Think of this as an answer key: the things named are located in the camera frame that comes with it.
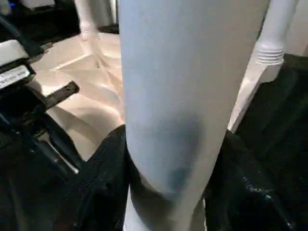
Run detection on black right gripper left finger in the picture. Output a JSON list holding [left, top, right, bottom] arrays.
[[62, 125, 133, 231]]

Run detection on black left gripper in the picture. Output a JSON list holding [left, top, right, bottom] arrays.
[[0, 63, 80, 179]]

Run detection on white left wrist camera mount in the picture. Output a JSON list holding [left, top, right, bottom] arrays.
[[0, 39, 27, 67]]

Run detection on white plastic table top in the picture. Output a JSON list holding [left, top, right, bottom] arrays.
[[30, 30, 285, 162]]

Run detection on black plastic mat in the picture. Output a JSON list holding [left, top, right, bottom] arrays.
[[0, 0, 308, 231]]

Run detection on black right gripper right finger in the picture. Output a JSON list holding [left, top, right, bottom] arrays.
[[204, 130, 297, 231]]

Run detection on white plastic table leg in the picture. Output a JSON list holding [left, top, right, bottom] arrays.
[[74, 0, 100, 42], [118, 0, 272, 231], [256, 0, 296, 65]]

